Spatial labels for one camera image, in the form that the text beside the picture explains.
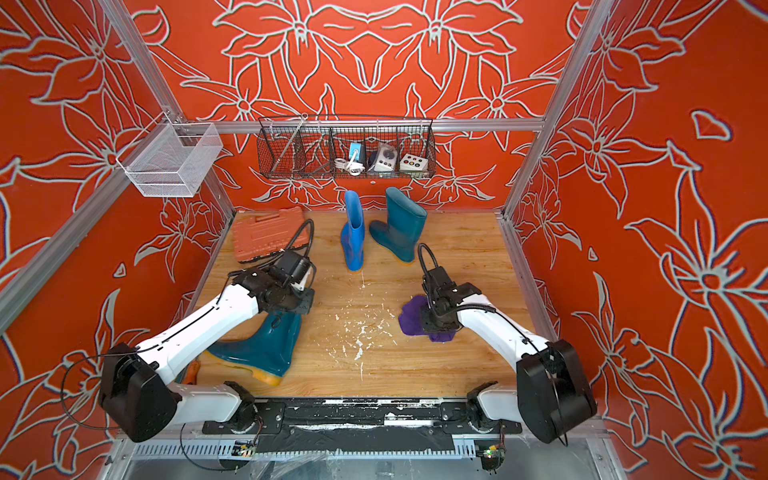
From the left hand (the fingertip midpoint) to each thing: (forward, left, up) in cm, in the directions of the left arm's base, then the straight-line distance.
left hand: (307, 299), depth 82 cm
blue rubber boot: (+15, -12, +12) cm, 22 cm away
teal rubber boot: (+23, -27, +10) cm, 36 cm away
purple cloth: (+1, -30, -11) cm, 32 cm away
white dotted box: (+42, -28, +18) cm, 53 cm away
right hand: (-2, -33, -6) cm, 34 cm away
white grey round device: (+39, -20, +21) cm, 48 cm away
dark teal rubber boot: (-13, +9, -7) cm, 17 cm away
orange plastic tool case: (+29, +25, -6) cm, 39 cm away
